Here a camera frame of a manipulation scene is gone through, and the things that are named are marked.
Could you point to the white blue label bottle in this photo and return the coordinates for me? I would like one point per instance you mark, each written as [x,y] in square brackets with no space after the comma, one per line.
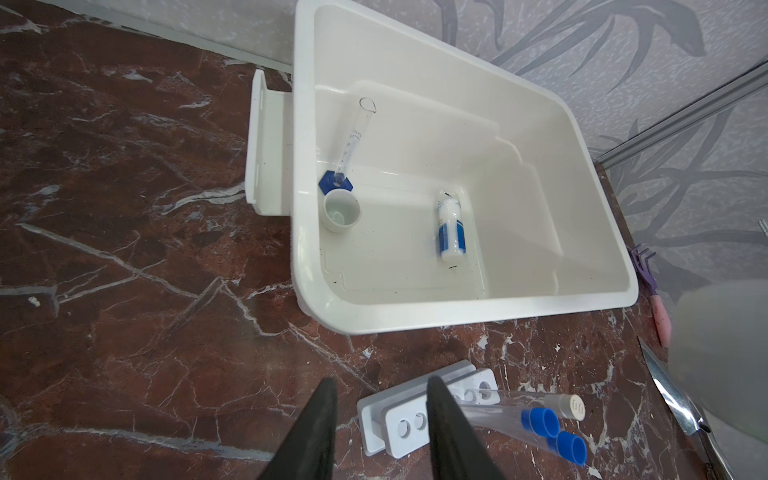
[451,232]

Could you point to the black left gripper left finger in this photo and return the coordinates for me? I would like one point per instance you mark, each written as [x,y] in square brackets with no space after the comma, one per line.
[307,452]

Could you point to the aluminium frame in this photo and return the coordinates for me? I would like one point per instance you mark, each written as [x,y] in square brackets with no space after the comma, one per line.
[718,100]

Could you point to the white test tube rack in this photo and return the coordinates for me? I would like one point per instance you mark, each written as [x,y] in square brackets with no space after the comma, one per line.
[395,420]

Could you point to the test tube cork stopper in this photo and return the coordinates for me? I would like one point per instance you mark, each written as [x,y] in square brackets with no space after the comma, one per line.
[567,406]

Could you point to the metal tongs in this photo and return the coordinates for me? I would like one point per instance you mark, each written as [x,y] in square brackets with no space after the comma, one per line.
[691,420]

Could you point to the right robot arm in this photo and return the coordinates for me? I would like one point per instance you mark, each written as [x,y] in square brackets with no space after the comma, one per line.
[718,352]

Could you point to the white plastic storage bin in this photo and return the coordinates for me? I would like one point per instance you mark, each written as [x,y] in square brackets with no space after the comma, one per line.
[540,236]

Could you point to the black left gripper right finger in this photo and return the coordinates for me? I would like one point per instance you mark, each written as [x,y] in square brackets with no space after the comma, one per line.
[455,450]

